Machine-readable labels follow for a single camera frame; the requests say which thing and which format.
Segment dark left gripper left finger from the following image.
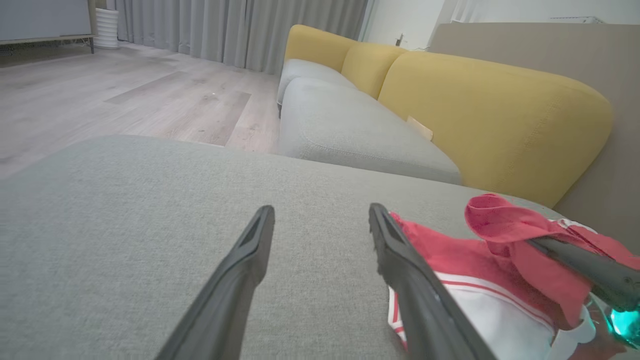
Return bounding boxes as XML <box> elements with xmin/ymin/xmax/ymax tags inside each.
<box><xmin>155</xmin><ymin>205</ymin><xmax>276</xmax><ymax>360</ymax></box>

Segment white ribbed cylinder appliance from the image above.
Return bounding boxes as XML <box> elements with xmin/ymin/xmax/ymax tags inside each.
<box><xmin>94</xmin><ymin>7</ymin><xmax>121</xmax><ymax>50</ymax></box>

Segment grey sofa seat cushion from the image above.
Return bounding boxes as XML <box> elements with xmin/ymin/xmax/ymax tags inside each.
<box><xmin>277</xmin><ymin>77</ymin><xmax>462</xmax><ymax>186</ymax></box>
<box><xmin>276</xmin><ymin>58</ymin><xmax>357</xmax><ymax>107</ymax></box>

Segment red jersey with white sleeves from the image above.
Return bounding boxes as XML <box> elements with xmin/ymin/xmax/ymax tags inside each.
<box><xmin>387</xmin><ymin>194</ymin><xmax>640</xmax><ymax>360</ymax></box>

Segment grey pleated curtain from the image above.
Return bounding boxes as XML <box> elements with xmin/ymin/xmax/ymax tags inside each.
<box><xmin>106</xmin><ymin>0</ymin><xmax>372</xmax><ymax>76</ymax></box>

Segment taupe sofa back panel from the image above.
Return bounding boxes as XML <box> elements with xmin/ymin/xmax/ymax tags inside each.
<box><xmin>429</xmin><ymin>21</ymin><xmax>640</xmax><ymax>257</ymax></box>

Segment white sheer curtain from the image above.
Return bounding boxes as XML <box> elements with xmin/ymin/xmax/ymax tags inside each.
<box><xmin>450</xmin><ymin>0</ymin><xmax>484</xmax><ymax>24</ymax></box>

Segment grey cabinet with wooden frame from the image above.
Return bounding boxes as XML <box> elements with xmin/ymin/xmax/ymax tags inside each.
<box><xmin>0</xmin><ymin>0</ymin><xmax>97</xmax><ymax>56</ymax></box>

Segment yellow sofa back cushion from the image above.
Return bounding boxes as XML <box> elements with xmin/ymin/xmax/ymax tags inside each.
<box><xmin>283</xmin><ymin>24</ymin><xmax>359</xmax><ymax>74</ymax></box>
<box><xmin>341</xmin><ymin>42</ymin><xmax>409</xmax><ymax>101</ymax></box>
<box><xmin>377</xmin><ymin>51</ymin><xmax>614</xmax><ymax>209</ymax></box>

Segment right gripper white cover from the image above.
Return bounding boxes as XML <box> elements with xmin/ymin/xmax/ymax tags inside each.
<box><xmin>527</xmin><ymin>236</ymin><xmax>640</xmax><ymax>352</ymax></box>

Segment beige sofa label tag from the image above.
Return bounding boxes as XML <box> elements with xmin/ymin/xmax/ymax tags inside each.
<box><xmin>405</xmin><ymin>115</ymin><xmax>435</xmax><ymax>142</ymax></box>

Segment large grey sofa chaise seat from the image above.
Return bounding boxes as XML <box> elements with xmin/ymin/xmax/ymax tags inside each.
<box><xmin>0</xmin><ymin>134</ymin><xmax>568</xmax><ymax>360</ymax></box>

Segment red shorts with white trim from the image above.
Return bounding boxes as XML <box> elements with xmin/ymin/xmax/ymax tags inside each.
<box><xmin>557</xmin><ymin>218</ymin><xmax>640</xmax><ymax>273</ymax></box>

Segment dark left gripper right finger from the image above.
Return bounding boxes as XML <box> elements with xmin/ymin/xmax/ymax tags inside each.
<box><xmin>368</xmin><ymin>202</ymin><xmax>496</xmax><ymax>360</ymax></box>

